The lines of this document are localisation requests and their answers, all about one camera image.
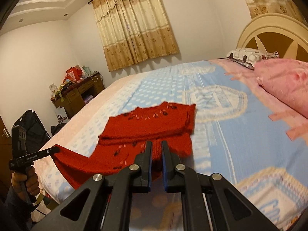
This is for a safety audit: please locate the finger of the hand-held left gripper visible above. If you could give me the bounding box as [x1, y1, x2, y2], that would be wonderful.
[44, 146, 60, 157]

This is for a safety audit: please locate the black bag on chair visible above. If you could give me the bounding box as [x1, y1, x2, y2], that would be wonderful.
[13, 109, 51, 147]

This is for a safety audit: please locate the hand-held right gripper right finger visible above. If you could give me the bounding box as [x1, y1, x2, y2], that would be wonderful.
[161, 141, 281, 231]

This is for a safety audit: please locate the cream and brown headboard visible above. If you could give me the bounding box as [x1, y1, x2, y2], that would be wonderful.
[236, 13, 308, 64]

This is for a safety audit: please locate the white shopping bag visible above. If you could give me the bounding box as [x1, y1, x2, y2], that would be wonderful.
[56, 112, 69, 126]

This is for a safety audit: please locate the wide beige floral curtain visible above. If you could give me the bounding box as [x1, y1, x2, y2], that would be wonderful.
[91, 0, 179, 72]

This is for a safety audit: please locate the brown wooden door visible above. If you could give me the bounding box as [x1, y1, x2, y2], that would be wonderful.
[0, 115, 13, 188]

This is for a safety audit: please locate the pink folded quilt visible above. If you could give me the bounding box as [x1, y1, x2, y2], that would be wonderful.
[254, 58, 308, 117]

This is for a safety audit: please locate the person's left hand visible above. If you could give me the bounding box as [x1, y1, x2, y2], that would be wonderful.
[11, 167, 39, 203]

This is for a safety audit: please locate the red gift bag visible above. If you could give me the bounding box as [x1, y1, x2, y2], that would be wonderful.
[65, 66, 82, 82]

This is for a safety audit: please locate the brown wooden desk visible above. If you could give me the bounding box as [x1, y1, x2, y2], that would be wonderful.
[50, 72, 105, 119]

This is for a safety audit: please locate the white patterned pillow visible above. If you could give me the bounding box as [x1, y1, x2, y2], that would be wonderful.
[218, 48, 280, 70]

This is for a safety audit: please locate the green yellow striped cloth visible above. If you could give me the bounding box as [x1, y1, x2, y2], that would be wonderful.
[55, 81, 75, 101]

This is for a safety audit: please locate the red knitted sweater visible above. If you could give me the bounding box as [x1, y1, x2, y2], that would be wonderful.
[49, 102, 196, 190]

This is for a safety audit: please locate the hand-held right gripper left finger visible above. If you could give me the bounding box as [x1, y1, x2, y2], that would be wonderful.
[31, 141, 153, 231]

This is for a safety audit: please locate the person's left forearm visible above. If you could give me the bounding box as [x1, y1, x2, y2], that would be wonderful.
[3, 188, 36, 231]

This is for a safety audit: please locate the bed with blue patterned sheet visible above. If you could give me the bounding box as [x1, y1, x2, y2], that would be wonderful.
[36, 59, 308, 231]

